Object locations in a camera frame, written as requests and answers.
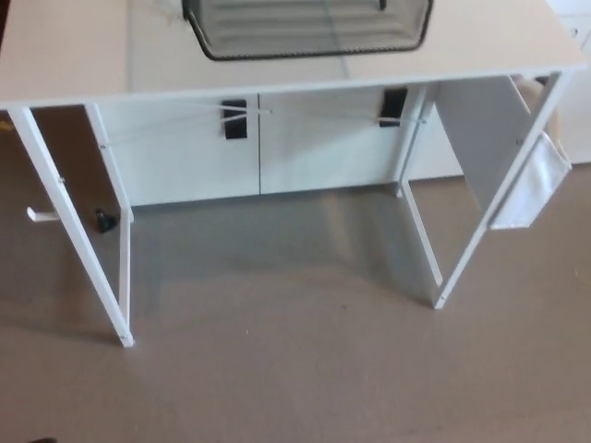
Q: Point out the black mesh tray drawer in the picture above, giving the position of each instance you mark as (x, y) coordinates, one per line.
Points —
(300, 32)

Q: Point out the white cabinet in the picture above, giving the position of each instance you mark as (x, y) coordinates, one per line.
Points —
(184, 161)

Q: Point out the black caster wheel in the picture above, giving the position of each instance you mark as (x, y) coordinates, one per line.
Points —
(104, 221)

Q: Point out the white hook on table leg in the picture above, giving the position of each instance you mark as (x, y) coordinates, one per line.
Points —
(39, 217)

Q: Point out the white metal-frame table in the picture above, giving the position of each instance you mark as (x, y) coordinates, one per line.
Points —
(69, 55)

